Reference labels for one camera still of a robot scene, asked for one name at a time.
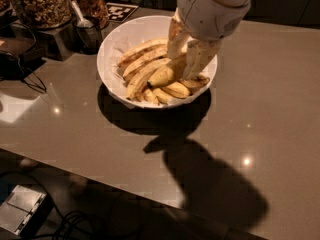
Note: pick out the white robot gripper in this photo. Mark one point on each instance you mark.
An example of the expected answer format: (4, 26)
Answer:
(208, 15)

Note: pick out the large yellow banana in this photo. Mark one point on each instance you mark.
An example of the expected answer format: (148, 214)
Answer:
(168, 73)

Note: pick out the right brown-tipped banana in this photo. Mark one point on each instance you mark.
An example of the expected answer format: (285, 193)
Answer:
(195, 83)

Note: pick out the small lower right banana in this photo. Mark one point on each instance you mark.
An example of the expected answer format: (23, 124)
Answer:
(177, 90)

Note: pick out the small banana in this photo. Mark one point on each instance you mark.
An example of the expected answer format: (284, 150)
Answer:
(150, 97)
(177, 90)

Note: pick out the white bowl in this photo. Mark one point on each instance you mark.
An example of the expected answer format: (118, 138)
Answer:
(110, 50)

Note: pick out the upper left banana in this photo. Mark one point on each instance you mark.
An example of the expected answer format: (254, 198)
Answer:
(138, 50)

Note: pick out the small bottom banana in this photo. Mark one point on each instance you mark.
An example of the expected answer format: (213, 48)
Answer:
(150, 97)

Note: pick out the black white marker tag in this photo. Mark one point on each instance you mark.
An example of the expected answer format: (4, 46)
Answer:
(120, 12)

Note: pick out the dark cup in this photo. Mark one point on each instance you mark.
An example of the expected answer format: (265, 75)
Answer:
(88, 39)

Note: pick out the white spoon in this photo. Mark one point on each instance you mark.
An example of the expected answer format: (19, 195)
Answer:
(82, 22)

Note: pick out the small glass granola jar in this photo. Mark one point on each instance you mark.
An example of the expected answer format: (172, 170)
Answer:
(96, 9)

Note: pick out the metal jar stand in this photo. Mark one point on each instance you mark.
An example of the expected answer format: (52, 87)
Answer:
(59, 43)

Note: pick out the large glass nut jar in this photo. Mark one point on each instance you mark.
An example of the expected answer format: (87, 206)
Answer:
(42, 14)

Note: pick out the black device on left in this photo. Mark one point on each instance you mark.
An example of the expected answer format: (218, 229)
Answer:
(21, 56)

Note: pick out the grey box on floor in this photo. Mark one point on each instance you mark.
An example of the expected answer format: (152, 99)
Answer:
(23, 210)

